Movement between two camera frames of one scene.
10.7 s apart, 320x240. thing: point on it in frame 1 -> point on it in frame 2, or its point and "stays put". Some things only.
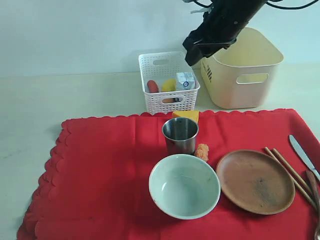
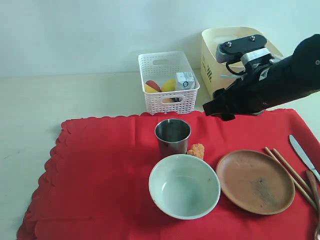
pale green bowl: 185,186 stays put
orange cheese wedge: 192,114 -> 148,89
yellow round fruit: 169,85 stays put
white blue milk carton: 185,80 stays put
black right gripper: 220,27 -> 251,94
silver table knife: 306,156 stays put
